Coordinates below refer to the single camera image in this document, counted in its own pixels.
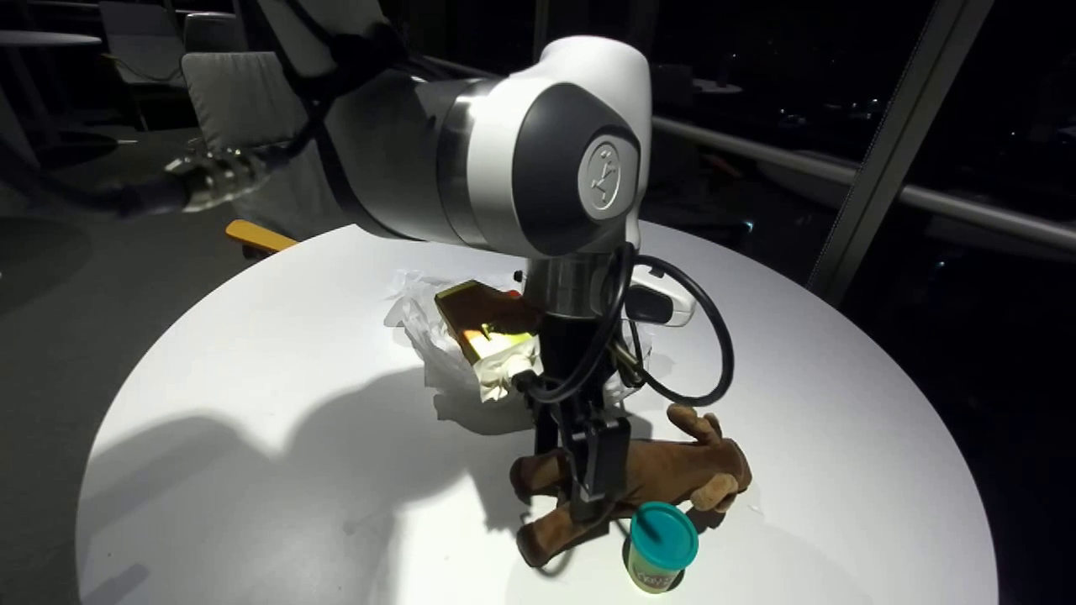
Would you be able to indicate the grey chair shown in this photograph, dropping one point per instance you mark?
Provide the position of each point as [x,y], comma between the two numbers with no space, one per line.
[239,96]

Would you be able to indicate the white plastic bag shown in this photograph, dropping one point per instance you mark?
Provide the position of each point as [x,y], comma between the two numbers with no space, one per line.
[448,356]

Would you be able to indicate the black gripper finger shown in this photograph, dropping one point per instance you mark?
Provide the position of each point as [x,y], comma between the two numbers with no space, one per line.
[569,476]
[607,457]

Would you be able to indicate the vertical metal window post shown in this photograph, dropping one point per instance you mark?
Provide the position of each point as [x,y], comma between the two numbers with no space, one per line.
[895,146]

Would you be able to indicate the teal lid dough tub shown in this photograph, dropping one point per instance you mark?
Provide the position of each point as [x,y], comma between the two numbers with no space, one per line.
[661,543]

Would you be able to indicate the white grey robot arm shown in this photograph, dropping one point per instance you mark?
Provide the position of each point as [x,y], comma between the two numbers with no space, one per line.
[494,146]

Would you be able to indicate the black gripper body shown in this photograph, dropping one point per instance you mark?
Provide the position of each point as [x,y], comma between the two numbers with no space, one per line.
[574,382]

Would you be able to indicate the horizontal metal window rail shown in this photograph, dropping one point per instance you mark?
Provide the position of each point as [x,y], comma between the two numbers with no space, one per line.
[895,190]

